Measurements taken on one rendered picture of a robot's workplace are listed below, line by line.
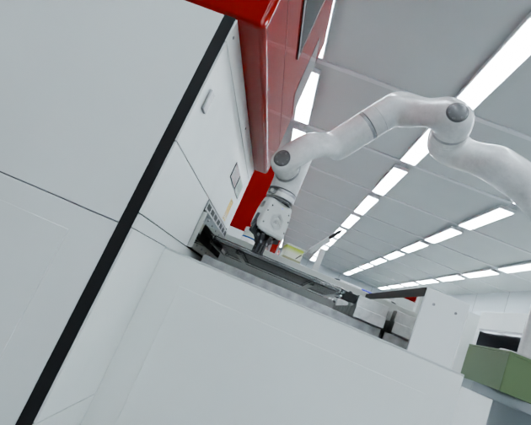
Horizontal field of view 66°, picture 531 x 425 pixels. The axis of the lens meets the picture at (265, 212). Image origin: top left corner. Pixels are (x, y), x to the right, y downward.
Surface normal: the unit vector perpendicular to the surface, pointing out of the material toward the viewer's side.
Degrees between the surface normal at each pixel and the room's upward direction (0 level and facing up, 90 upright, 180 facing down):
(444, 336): 90
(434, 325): 90
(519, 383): 90
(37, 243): 90
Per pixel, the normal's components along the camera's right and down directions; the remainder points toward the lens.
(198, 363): -0.01, -0.22
